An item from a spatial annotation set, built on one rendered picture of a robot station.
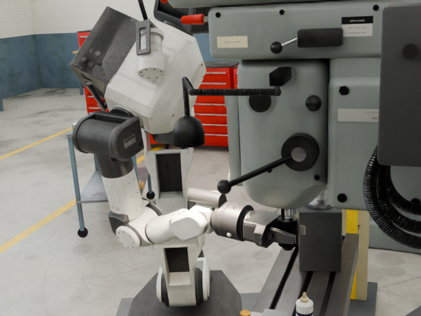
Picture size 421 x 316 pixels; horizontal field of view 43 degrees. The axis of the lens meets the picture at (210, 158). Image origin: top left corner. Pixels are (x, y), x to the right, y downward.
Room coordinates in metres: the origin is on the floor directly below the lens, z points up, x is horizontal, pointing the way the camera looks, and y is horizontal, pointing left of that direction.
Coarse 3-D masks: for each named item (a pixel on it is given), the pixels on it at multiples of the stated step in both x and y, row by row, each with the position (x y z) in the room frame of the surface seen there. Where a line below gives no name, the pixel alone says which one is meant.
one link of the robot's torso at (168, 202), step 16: (192, 112) 1.73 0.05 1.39; (144, 144) 1.69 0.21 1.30; (160, 160) 1.71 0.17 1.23; (176, 160) 1.71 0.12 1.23; (192, 160) 1.67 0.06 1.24; (160, 176) 1.72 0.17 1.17; (176, 176) 1.72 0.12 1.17; (160, 192) 1.72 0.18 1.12; (176, 192) 1.71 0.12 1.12; (160, 208) 1.67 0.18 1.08; (176, 208) 1.67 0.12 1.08
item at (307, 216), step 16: (304, 208) 1.42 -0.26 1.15; (320, 208) 1.40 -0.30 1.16; (304, 224) 1.39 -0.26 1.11; (320, 224) 1.38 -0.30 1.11; (336, 224) 1.38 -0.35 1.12; (304, 240) 1.39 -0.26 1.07; (320, 240) 1.38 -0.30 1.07; (336, 240) 1.38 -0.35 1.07; (304, 256) 1.39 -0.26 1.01; (320, 256) 1.38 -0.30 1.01; (336, 256) 1.38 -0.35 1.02
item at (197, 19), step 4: (184, 16) 1.28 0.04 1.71; (188, 16) 1.27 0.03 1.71; (192, 16) 1.27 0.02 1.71; (196, 16) 1.26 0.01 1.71; (200, 16) 1.26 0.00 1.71; (204, 16) 1.26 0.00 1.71; (184, 20) 1.27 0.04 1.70; (188, 20) 1.27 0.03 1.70; (192, 20) 1.26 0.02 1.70; (196, 20) 1.26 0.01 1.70; (200, 20) 1.26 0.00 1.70; (204, 20) 1.26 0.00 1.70; (208, 20) 1.26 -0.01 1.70
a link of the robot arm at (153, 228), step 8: (144, 208) 1.40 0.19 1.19; (152, 208) 1.40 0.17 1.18; (144, 216) 1.37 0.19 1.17; (152, 216) 1.38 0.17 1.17; (160, 216) 1.33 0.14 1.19; (168, 216) 1.29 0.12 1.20; (136, 224) 1.34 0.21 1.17; (144, 224) 1.35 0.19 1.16; (152, 224) 1.32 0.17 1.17; (160, 224) 1.30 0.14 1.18; (168, 224) 1.28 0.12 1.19; (144, 232) 1.34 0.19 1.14; (152, 232) 1.31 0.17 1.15; (160, 232) 1.29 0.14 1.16; (168, 232) 1.28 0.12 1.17; (144, 240) 1.33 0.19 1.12; (152, 240) 1.32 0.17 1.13; (160, 240) 1.31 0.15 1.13; (168, 240) 1.31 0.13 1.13
